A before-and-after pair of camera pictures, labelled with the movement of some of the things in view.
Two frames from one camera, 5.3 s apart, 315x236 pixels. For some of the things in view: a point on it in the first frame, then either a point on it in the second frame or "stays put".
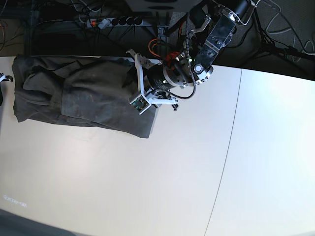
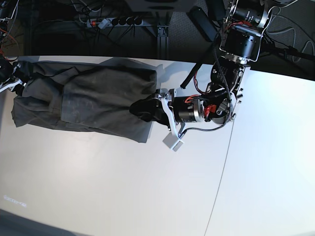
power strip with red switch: x=118 y=22 stays put
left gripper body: x=4 y=77 to x=16 y=78
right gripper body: x=154 y=79 to x=214 y=107
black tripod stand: x=268 y=47 stays put
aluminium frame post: x=162 y=42 stays put
